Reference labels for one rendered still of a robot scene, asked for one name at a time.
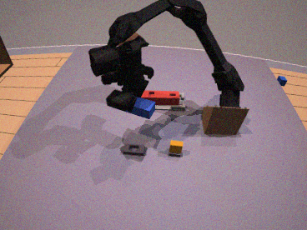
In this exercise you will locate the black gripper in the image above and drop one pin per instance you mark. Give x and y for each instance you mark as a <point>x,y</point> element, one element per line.
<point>134,84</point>

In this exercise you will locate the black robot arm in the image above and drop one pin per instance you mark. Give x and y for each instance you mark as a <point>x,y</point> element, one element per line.
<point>105,60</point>

